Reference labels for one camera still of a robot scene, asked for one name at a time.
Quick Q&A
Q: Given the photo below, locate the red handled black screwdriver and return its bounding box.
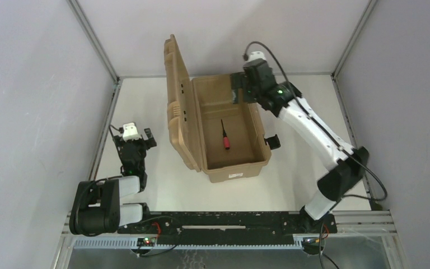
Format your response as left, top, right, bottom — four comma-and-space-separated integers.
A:
221, 119, 231, 150

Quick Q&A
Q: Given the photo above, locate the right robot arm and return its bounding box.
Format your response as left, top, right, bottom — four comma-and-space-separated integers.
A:
230, 58, 370, 231

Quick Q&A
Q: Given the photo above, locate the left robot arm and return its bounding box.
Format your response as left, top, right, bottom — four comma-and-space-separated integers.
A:
69, 123, 157, 236

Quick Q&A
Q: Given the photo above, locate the tan plastic toolbox bin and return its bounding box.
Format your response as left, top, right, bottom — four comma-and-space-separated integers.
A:
163, 35, 272, 183

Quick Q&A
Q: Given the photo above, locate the black front toolbox latch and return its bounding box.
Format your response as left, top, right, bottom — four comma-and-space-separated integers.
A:
264, 134, 281, 150

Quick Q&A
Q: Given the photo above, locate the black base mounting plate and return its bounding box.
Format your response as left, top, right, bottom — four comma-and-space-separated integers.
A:
117, 211, 338, 247

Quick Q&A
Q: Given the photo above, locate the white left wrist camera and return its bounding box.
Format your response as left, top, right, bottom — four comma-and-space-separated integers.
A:
122, 122, 142, 142

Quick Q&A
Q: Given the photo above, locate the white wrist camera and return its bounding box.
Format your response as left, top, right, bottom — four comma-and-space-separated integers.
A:
245, 51, 267, 63
122, 122, 142, 142

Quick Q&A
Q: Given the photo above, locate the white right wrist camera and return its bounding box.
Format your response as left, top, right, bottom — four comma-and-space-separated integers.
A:
245, 51, 267, 63

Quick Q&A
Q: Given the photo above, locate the aluminium frame rail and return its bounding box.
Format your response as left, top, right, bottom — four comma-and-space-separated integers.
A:
87, 78, 123, 181

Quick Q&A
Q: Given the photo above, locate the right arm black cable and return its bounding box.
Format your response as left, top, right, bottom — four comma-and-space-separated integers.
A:
242, 40, 389, 203

